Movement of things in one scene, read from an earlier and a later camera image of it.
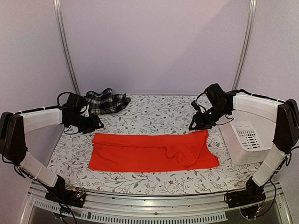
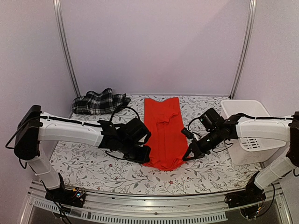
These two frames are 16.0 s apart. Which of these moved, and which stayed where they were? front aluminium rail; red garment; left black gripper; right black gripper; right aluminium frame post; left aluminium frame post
Moved: red garment; right black gripper; left black gripper
Stayed: left aluminium frame post; front aluminium rail; right aluminium frame post
